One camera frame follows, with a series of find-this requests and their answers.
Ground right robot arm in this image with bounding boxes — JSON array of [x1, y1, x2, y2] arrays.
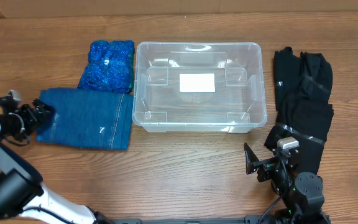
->
[[244, 138, 331, 224]]

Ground black garment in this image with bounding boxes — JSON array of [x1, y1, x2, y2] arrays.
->
[[264, 47, 334, 174]]

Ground blue denim jeans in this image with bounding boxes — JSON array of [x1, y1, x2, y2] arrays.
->
[[36, 88, 134, 150]]

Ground clear plastic storage bin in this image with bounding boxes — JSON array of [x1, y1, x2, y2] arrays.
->
[[132, 42, 267, 133]]

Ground sparkly blue knit garment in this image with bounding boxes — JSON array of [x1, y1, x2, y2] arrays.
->
[[77, 40, 135, 93]]

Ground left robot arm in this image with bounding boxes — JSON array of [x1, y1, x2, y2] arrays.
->
[[0, 90, 111, 224]]

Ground white label in bin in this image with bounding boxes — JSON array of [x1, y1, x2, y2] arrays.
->
[[179, 73, 216, 93]]

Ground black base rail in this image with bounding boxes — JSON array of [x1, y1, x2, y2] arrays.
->
[[104, 214, 331, 224]]

